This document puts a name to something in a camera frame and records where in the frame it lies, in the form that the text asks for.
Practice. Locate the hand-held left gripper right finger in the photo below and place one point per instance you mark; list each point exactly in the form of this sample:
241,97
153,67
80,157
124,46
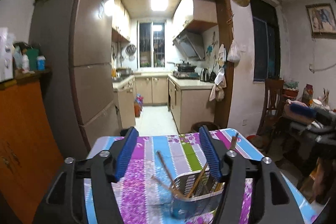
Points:
211,155

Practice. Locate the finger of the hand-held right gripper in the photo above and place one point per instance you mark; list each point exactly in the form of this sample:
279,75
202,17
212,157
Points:
321,133
302,109

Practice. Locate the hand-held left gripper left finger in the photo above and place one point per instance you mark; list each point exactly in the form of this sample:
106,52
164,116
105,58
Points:
126,158

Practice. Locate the bunch of wooden chopsticks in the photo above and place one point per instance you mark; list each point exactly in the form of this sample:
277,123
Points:
165,166

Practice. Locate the blue perforated metal utensil holder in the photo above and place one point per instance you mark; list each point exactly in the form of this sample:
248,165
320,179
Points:
189,203

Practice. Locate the pink crumpled cloth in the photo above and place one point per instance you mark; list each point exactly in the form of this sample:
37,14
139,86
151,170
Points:
295,102

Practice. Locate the stack of white bowls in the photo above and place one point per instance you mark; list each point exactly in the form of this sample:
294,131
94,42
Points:
316,103

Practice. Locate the red jar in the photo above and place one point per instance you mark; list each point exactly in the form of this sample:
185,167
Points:
308,91

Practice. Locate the cup of chopsticks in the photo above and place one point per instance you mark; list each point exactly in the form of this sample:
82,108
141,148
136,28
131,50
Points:
326,98

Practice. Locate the round dark stool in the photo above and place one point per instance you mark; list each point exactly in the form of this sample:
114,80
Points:
203,126

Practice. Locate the dark wooden chair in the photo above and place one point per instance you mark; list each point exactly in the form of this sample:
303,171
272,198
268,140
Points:
271,98

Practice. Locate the floral striped tablecloth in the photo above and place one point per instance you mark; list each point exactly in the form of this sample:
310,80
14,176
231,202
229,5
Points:
162,145

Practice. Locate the beige base cabinet under stove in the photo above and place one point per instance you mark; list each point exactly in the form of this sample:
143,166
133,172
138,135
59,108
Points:
191,106

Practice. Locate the red and blue floor bags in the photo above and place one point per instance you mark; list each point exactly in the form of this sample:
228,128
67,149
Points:
138,106

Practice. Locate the hanging kitchen cloths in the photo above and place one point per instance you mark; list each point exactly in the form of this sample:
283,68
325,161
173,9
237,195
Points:
218,85

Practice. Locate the beige base cabinets with sink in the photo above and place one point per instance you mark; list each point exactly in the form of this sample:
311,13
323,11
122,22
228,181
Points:
147,90

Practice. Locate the dark barred window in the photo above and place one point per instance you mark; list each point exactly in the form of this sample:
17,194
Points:
265,43

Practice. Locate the steel electric kettle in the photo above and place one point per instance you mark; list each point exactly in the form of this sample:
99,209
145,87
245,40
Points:
204,75

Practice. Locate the gas stove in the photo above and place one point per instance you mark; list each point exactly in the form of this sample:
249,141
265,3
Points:
185,75

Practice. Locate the white hanging plastic bag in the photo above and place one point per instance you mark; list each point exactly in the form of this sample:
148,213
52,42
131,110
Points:
233,52

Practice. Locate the framed elephant picture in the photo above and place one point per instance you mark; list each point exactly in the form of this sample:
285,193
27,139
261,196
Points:
321,18

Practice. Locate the black wok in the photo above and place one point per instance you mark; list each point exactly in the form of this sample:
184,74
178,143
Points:
183,66

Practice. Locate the orange wooden cabinet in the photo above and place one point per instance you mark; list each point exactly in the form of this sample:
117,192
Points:
26,134

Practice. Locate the tall grey refrigerator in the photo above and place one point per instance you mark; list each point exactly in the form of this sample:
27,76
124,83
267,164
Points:
89,56

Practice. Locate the hanging steel colander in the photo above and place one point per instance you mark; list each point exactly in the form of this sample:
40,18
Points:
131,49

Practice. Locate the steel range hood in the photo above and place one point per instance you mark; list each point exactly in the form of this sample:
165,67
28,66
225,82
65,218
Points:
190,45

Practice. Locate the kitchen window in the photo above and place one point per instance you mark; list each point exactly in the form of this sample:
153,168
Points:
151,43

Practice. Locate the blue capped jar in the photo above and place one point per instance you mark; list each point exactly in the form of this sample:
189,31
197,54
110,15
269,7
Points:
40,64

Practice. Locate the green container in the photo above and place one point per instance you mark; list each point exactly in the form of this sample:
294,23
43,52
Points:
33,58

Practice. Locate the white plastic bottle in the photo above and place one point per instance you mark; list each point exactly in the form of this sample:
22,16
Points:
25,64

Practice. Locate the clear spray bottle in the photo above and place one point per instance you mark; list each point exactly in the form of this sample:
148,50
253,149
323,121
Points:
17,58

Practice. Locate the beige wall cabinet above hood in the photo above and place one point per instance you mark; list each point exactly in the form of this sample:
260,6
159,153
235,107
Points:
199,8

